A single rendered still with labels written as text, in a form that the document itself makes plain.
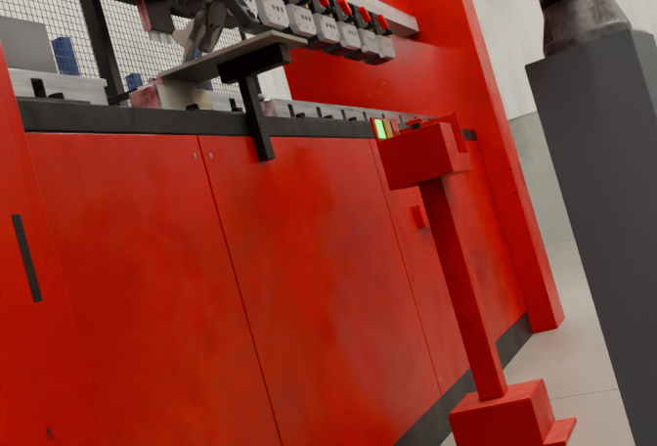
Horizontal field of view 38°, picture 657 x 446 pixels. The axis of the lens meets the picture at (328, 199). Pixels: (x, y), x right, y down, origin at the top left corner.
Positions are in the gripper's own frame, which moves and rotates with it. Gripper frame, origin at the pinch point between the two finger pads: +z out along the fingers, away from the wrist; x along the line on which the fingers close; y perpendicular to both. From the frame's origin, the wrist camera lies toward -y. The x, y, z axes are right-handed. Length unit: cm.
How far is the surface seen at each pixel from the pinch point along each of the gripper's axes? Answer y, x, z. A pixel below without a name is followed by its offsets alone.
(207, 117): -17.1, 20.0, 6.2
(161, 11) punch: 12.0, -0.3, -6.7
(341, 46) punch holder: 13, -110, -10
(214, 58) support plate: -8.4, 8.9, -3.2
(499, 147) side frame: -28, -214, 8
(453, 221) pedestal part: -55, -44, 15
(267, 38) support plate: -17.4, 8.5, -10.8
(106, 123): -18, 54, 8
